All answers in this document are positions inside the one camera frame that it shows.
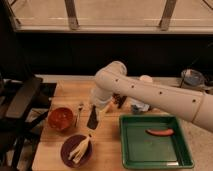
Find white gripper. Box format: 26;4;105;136
90;86;113;119

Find dark eraser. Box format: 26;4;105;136
87;105;98;130

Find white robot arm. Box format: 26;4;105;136
91;61;213;132

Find green plastic tray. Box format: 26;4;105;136
119;115;194;169

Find dark grape bunch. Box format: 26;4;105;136
113;94;121;103

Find blue white cloth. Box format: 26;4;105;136
130;99;151;114

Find metal fork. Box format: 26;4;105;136
75;103;84;127

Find red bowl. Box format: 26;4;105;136
48;107;74;132

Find purple plate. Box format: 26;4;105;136
60;135;92;168

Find peeled banana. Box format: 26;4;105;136
68;135;91;164

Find red sausage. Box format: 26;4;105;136
146;129;174;136

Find metal bowl on side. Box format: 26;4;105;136
181;69;205;86

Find black chair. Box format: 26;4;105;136
0;77;56;171

